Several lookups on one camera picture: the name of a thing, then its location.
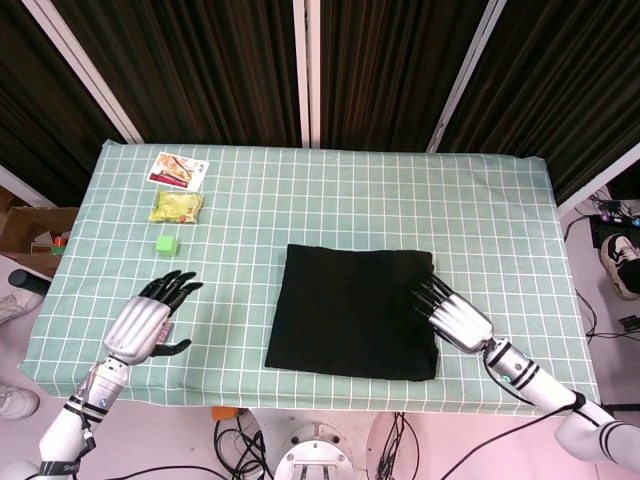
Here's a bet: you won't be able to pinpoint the black cylinder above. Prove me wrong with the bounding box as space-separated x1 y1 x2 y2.
7 269 52 299

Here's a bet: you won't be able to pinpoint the black floor cables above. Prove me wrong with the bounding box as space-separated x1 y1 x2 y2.
574 289 640 361

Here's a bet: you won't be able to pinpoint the black cable bundle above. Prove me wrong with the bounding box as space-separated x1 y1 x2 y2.
374 409 419 480
213 417 276 480

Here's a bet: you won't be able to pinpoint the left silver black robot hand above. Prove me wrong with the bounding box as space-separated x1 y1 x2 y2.
101 269 205 365

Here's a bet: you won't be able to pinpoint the white shoe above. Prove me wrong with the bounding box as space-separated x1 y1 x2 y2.
0 384 40 420
0 292 36 324

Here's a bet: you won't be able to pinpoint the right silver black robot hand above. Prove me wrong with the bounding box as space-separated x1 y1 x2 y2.
406 271 496 355

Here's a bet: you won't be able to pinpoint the brown cardboard box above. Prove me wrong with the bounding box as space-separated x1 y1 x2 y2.
0 187 80 279

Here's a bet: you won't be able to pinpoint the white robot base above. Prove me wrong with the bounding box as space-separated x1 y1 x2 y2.
247 407 401 480

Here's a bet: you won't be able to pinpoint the black and white sneaker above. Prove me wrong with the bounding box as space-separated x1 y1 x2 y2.
598 234 640 301

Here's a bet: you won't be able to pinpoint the green cube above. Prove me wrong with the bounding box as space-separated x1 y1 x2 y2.
153 234 180 259

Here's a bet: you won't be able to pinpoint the yellow green snack bag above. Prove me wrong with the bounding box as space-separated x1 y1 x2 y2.
148 189 207 225

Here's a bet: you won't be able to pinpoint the black power strip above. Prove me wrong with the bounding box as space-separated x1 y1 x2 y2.
589 197 640 249

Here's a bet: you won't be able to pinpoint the red green small box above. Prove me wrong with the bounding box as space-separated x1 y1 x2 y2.
29 237 69 256

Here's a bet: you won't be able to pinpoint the white food picture packet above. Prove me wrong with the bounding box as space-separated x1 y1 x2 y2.
146 151 209 192

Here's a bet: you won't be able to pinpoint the dark brown curtain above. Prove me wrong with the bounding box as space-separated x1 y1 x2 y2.
49 0 301 146
319 0 481 151
0 0 126 206
439 0 640 201

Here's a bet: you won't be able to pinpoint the white partition frame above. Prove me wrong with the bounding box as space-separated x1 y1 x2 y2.
557 144 640 219
292 0 324 149
22 0 144 144
0 164 51 209
427 0 509 154

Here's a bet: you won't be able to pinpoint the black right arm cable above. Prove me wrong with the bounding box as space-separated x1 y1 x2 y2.
442 349 586 480

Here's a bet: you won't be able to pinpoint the green checked tablecloth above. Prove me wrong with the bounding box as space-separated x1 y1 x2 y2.
17 139 601 419

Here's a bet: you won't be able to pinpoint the black T-shirt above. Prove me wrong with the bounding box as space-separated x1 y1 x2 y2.
263 243 441 382

